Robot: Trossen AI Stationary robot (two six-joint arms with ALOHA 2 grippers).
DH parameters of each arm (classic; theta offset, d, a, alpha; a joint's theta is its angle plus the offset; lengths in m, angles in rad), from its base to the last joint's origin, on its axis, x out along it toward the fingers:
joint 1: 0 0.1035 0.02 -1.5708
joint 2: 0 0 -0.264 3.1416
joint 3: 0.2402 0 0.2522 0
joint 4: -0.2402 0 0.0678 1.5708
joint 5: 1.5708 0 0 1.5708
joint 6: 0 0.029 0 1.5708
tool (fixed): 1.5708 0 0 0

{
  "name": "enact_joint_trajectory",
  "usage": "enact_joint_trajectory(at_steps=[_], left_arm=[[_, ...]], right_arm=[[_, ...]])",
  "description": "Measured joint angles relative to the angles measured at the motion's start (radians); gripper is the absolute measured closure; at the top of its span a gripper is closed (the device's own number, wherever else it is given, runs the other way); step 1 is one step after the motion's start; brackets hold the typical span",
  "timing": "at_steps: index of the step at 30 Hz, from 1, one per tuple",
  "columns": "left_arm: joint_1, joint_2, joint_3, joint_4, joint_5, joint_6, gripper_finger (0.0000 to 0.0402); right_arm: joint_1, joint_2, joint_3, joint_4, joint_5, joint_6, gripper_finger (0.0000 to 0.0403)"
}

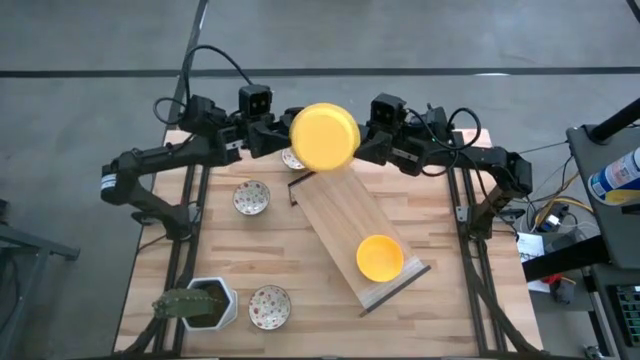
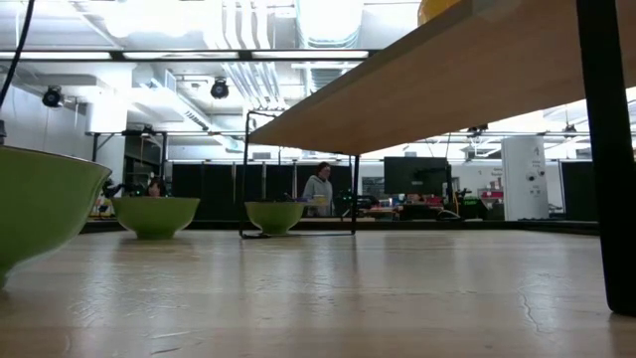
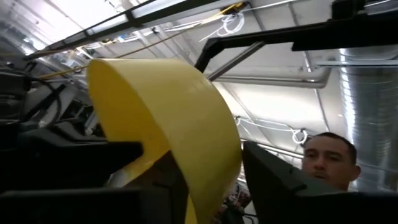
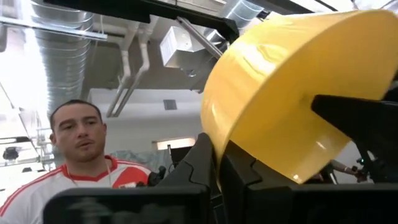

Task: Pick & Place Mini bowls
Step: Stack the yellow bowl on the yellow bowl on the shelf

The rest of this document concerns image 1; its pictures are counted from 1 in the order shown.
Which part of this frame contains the electronics box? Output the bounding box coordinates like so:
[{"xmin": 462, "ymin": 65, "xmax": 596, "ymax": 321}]
[{"xmin": 589, "ymin": 264, "xmax": 640, "ymax": 360}]

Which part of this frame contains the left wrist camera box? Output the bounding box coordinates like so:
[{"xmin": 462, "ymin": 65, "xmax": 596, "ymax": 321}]
[{"xmin": 237, "ymin": 84, "xmax": 274, "ymax": 120}]

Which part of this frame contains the white hexagonal plant pot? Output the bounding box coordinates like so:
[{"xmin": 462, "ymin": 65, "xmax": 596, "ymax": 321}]
[{"xmin": 180, "ymin": 276, "xmax": 240, "ymax": 332}]

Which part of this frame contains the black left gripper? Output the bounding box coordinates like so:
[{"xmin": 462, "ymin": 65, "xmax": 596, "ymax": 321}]
[{"xmin": 248, "ymin": 105, "xmax": 306, "ymax": 159}]

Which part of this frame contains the black cart pole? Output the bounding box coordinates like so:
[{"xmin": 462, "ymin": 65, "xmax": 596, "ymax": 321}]
[{"xmin": 585, "ymin": 96, "xmax": 640, "ymax": 145}]

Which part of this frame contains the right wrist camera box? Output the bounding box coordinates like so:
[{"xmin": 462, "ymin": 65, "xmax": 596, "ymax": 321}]
[{"xmin": 368, "ymin": 91, "xmax": 408, "ymax": 127}]

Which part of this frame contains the yellow plastic bowl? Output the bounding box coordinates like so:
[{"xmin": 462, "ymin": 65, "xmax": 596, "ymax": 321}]
[
  {"xmin": 288, "ymin": 102, "xmax": 362, "ymax": 173},
  {"xmin": 355, "ymin": 234, "xmax": 405, "ymax": 284}
]

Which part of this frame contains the white paper leaflet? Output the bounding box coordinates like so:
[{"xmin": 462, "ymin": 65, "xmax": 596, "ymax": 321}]
[{"xmin": 515, "ymin": 231, "xmax": 547, "ymax": 265}]

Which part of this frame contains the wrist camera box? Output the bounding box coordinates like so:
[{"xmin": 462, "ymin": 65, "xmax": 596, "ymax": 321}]
[
  {"xmin": 368, "ymin": 91, "xmax": 408, "ymax": 127},
  {"xmin": 237, "ymin": 84, "xmax": 274, "ymax": 120}
]

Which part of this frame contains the black cart crossbar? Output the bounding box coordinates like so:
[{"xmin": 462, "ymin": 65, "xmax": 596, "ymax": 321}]
[{"xmin": 522, "ymin": 234, "xmax": 611, "ymax": 282}]

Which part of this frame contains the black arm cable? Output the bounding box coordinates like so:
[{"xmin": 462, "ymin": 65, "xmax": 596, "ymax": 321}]
[
  {"xmin": 151, "ymin": 44, "xmax": 254, "ymax": 126},
  {"xmin": 405, "ymin": 106, "xmax": 484, "ymax": 179}
]

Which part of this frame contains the green cactus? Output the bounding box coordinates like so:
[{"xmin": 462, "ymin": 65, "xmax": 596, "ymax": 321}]
[{"xmin": 151, "ymin": 287, "xmax": 227, "ymax": 320}]

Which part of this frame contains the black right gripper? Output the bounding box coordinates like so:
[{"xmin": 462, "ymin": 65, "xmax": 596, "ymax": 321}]
[{"xmin": 355, "ymin": 123, "xmax": 419, "ymax": 176}]

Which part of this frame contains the raised wooden shelf board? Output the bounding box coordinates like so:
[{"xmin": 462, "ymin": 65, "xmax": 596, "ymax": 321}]
[{"xmin": 287, "ymin": 166, "xmax": 432, "ymax": 319}]

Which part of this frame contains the floral ceramic mini bowl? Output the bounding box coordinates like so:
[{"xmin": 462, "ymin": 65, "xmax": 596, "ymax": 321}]
[
  {"xmin": 232, "ymin": 179, "xmax": 272, "ymax": 217},
  {"xmin": 248, "ymin": 284, "xmax": 292, "ymax": 331},
  {"xmin": 280, "ymin": 147, "xmax": 307, "ymax": 172}
]

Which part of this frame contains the grey metal stand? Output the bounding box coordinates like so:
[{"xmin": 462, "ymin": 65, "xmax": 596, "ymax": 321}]
[{"xmin": 0, "ymin": 198, "xmax": 81, "ymax": 360}]

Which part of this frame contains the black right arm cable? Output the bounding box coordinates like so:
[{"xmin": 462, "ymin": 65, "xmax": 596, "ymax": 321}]
[{"xmin": 405, "ymin": 106, "xmax": 484, "ymax": 179}]

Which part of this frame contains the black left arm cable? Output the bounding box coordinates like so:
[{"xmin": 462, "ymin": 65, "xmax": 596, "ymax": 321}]
[{"xmin": 151, "ymin": 44, "xmax": 254, "ymax": 126}]

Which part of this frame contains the yellow cable bundle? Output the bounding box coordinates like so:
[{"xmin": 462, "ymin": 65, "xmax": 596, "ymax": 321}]
[{"xmin": 532, "ymin": 195, "xmax": 596, "ymax": 231}]

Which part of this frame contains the grey cart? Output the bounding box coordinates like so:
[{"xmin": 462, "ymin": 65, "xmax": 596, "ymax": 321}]
[{"xmin": 565, "ymin": 123, "xmax": 640, "ymax": 271}]

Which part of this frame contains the white blue spray can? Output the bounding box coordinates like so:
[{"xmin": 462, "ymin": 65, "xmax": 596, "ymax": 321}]
[{"xmin": 587, "ymin": 146, "xmax": 640, "ymax": 206}]

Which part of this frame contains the black aluminium table frame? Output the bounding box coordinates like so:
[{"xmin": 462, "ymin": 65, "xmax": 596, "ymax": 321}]
[{"xmin": 112, "ymin": 127, "xmax": 546, "ymax": 360}]

